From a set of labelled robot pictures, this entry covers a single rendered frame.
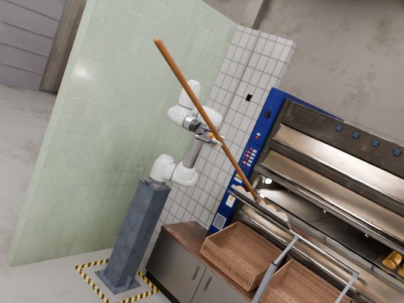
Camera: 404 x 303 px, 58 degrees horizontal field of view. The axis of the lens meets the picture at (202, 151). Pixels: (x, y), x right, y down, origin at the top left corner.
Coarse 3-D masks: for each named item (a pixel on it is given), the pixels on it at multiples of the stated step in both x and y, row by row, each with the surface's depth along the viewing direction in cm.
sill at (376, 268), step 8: (256, 192) 347; (264, 200) 340; (280, 208) 330; (288, 216) 325; (296, 216) 324; (304, 224) 316; (312, 232) 311; (320, 232) 308; (328, 240) 303; (336, 240) 303; (344, 248) 295; (352, 256) 291; (360, 256) 289; (368, 264) 284; (376, 272) 280; (384, 272) 277; (392, 280) 273; (400, 280) 273
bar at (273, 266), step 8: (232, 192) 319; (240, 200) 312; (256, 208) 304; (280, 224) 290; (296, 240) 281; (304, 240) 277; (288, 248) 276; (280, 256) 272; (328, 256) 266; (272, 264) 267; (344, 264) 260; (272, 272) 268; (352, 272) 255; (264, 280) 270; (352, 280) 252; (264, 288) 270; (344, 288) 249; (256, 296) 273
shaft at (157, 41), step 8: (160, 40) 142; (160, 48) 144; (168, 56) 148; (168, 64) 152; (176, 64) 154; (176, 72) 156; (184, 80) 162; (184, 88) 166; (192, 96) 171; (200, 104) 178; (200, 112) 182; (208, 120) 188; (216, 136) 201; (224, 144) 210; (232, 160) 225; (240, 176) 245; (248, 184) 257
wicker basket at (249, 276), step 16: (240, 224) 349; (208, 240) 315; (224, 240) 346; (240, 240) 344; (208, 256) 317; (224, 256) 304; (240, 256) 340; (256, 256) 333; (272, 256) 326; (224, 272) 303; (240, 272) 295; (256, 272) 324
